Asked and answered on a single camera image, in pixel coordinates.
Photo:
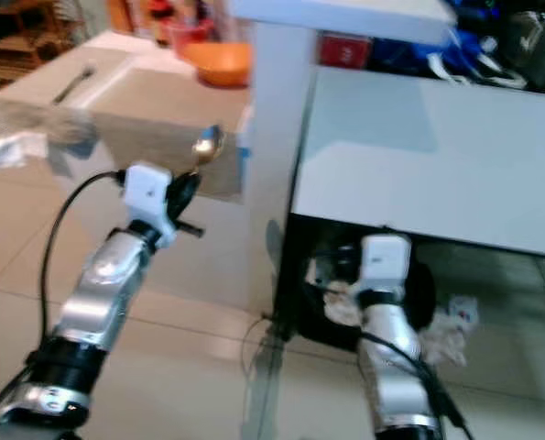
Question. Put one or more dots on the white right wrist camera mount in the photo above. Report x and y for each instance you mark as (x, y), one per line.
(385, 264)

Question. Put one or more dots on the metal fork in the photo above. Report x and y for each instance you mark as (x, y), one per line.
(75, 84)

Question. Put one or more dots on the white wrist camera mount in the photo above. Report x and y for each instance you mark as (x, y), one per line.
(148, 197)
(385, 264)

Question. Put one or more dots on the white column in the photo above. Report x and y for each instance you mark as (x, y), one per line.
(277, 165)

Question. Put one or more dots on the beige table cloth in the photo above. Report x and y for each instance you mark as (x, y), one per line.
(125, 110)

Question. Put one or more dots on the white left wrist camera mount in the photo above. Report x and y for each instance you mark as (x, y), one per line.
(148, 197)

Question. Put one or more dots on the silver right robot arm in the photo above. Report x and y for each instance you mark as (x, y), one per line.
(400, 367)

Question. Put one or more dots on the crumpled white printed bag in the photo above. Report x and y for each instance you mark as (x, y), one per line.
(446, 335)

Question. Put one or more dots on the orange bowl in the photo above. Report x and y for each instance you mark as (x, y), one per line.
(220, 62)

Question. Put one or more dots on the metal spoon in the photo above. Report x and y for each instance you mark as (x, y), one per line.
(208, 147)

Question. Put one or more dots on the red cup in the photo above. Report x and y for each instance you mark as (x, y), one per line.
(190, 35)

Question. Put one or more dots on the wooden shelf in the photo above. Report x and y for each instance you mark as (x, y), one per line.
(20, 41)

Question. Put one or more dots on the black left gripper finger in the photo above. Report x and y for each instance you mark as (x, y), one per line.
(180, 174)
(194, 176)

